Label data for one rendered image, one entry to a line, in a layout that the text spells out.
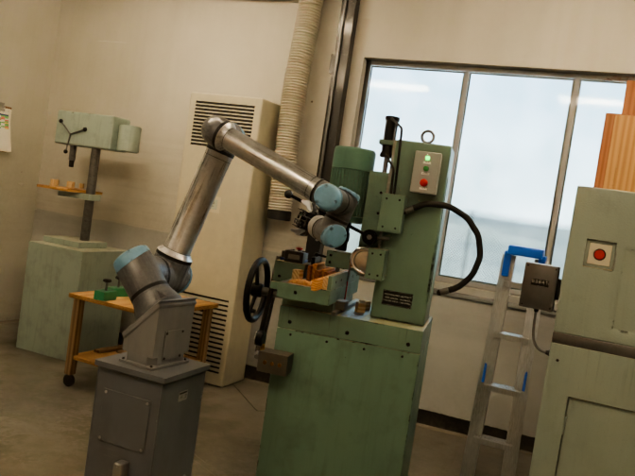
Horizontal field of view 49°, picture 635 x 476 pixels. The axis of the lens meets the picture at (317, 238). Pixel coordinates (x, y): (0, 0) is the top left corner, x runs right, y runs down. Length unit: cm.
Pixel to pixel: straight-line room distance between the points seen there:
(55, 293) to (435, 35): 284
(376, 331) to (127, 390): 95
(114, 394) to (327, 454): 86
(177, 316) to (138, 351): 18
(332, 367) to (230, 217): 179
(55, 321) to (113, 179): 113
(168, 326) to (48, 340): 228
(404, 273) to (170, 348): 95
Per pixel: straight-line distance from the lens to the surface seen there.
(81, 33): 561
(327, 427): 284
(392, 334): 271
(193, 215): 277
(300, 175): 245
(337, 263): 291
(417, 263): 278
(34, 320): 488
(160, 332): 257
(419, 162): 273
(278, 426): 289
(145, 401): 258
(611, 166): 397
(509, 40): 427
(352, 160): 286
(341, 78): 438
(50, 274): 476
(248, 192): 428
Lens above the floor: 123
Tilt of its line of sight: 3 degrees down
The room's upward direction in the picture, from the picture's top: 8 degrees clockwise
